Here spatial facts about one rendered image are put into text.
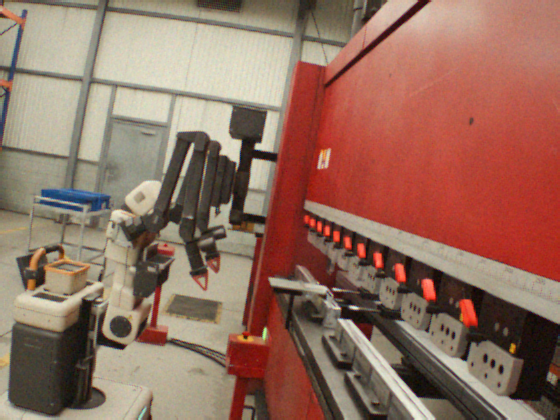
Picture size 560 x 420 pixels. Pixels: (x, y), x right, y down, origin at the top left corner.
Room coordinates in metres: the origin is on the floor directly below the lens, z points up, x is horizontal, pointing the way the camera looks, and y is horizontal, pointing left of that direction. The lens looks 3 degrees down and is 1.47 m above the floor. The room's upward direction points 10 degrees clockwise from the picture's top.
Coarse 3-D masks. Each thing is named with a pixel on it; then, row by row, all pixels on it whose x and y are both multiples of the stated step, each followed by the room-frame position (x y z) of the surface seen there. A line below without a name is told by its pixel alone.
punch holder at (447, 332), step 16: (448, 288) 1.07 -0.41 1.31; (464, 288) 1.00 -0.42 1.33; (480, 288) 0.97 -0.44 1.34; (448, 304) 1.06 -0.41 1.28; (480, 304) 0.97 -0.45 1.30; (432, 320) 1.11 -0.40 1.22; (448, 320) 1.03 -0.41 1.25; (432, 336) 1.09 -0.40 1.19; (448, 336) 1.02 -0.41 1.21; (464, 336) 0.97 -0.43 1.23; (448, 352) 1.00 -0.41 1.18; (464, 352) 0.97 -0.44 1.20
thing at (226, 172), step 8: (224, 160) 3.33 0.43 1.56; (224, 168) 3.33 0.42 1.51; (232, 168) 3.36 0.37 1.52; (216, 176) 3.32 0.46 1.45; (224, 176) 3.36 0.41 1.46; (232, 176) 3.36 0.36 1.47; (216, 184) 3.32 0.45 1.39; (224, 184) 3.36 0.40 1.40; (232, 184) 3.59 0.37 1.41; (216, 192) 3.32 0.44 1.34; (224, 192) 3.36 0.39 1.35; (232, 192) 3.69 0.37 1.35; (216, 200) 3.32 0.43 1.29; (224, 200) 3.36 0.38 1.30
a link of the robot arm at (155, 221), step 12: (180, 132) 1.94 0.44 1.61; (192, 132) 1.95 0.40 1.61; (204, 132) 1.95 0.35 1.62; (180, 144) 1.95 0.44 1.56; (180, 156) 1.96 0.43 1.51; (168, 168) 1.96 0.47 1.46; (180, 168) 1.96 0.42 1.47; (168, 180) 1.96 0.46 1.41; (168, 192) 1.96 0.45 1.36; (156, 204) 1.95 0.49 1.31; (168, 204) 1.96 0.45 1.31; (156, 216) 1.93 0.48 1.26; (156, 228) 1.93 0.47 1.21
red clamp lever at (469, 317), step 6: (462, 300) 0.93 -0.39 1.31; (468, 300) 0.93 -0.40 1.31; (462, 306) 0.92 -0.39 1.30; (468, 306) 0.91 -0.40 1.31; (462, 312) 0.91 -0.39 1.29; (468, 312) 0.90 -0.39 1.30; (468, 318) 0.89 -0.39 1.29; (474, 318) 0.89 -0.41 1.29; (468, 324) 0.89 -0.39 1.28; (474, 324) 0.89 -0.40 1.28; (474, 330) 0.88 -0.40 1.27; (468, 336) 0.86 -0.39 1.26; (474, 336) 0.86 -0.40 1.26; (480, 336) 0.86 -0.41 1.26; (474, 342) 0.86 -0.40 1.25; (480, 342) 0.87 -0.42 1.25
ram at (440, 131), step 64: (448, 0) 1.36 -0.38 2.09; (512, 0) 1.00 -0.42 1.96; (384, 64) 1.93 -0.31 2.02; (448, 64) 1.30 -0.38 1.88; (512, 64) 0.97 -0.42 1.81; (320, 128) 3.16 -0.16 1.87; (384, 128) 1.79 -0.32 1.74; (448, 128) 1.24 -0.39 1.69; (512, 128) 0.93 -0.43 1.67; (320, 192) 2.79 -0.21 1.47; (384, 192) 1.67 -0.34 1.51; (448, 192) 1.18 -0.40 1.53; (512, 192) 0.89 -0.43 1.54; (512, 256) 0.85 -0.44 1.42
